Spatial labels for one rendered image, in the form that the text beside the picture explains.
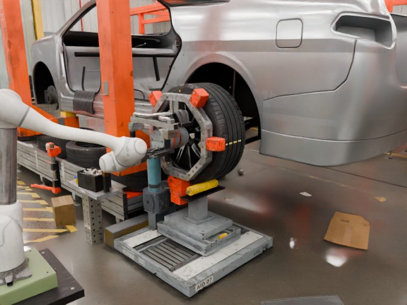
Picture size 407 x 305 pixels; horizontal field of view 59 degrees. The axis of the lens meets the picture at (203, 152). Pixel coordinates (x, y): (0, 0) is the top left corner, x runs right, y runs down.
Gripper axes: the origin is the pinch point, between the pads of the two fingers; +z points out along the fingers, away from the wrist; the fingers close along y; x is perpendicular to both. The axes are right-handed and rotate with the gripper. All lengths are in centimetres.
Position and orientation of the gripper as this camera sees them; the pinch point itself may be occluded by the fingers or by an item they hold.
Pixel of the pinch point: (167, 150)
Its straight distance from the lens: 204.6
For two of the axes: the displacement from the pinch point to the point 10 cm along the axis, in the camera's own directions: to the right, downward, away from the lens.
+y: 7.1, 1.8, -6.8
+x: 0.0, -9.7, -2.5
